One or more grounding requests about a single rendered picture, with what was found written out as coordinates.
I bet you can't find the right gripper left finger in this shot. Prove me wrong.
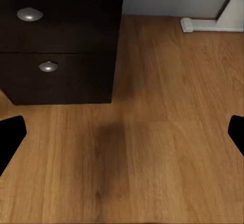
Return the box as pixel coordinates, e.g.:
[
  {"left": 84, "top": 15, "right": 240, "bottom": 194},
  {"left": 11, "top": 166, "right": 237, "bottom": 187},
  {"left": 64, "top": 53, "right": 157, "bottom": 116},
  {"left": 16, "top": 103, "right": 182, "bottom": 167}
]
[{"left": 0, "top": 115, "right": 26, "bottom": 177}]

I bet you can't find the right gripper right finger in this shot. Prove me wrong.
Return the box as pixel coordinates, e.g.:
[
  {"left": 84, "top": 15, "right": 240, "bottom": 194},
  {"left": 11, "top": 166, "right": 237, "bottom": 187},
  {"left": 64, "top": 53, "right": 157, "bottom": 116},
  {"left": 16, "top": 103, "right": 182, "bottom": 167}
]
[{"left": 228, "top": 115, "right": 244, "bottom": 156}]

